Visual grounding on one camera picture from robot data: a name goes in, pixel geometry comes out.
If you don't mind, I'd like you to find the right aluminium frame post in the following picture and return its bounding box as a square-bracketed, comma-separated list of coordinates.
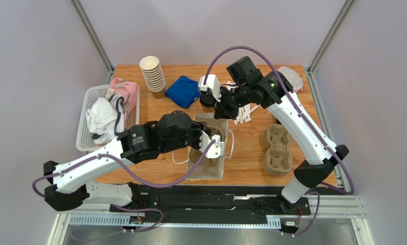
[308, 0, 357, 73]

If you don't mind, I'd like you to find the white crumpled garment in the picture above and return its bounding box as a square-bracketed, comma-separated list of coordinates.
[85, 95, 125, 144]

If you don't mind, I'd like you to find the single pulp cup carrier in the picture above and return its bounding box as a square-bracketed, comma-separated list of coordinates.
[190, 125, 228, 169]

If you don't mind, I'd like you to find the white pink mesh pouch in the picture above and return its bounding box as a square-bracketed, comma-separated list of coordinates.
[277, 66, 303, 93]

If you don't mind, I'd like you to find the pink cloth item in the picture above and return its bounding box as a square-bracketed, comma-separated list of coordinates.
[105, 77, 139, 114]

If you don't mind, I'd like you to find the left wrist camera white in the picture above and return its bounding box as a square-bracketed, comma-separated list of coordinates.
[202, 134, 225, 159]

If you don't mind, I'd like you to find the white plastic basket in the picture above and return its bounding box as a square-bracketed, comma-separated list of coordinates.
[75, 85, 140, 152]

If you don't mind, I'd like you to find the stack of paper cups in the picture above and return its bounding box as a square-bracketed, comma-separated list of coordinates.
[139, 56, 166, 100]

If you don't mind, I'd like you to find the single brown paper cup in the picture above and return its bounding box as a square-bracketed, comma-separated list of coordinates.
[202, 105, 215, 113]

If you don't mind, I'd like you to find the blue folded cloth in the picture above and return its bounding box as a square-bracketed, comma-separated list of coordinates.
[165, 76, 200, 109]

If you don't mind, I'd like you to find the aluminium frame post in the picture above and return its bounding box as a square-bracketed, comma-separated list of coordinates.
[308, 0, 357, 73]
[70, 0, 115, 75]

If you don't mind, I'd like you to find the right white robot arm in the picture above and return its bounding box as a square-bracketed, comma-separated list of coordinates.
[215, 56, 349, 204]

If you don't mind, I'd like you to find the brown paper bag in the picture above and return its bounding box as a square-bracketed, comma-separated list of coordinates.
[172, 113, 235, 180]

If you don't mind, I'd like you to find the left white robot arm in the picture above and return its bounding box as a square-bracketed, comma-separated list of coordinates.
[42, 111, 222, 211]

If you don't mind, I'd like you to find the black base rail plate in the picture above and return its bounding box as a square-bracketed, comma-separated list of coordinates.
[78, 183, 347, 226]

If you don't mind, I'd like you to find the black cup lid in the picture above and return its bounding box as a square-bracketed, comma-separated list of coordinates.
[199, 93, 217, 108]

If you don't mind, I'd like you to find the left aluminium frame post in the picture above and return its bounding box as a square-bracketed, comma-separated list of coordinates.
[70, 0, 115, 75]

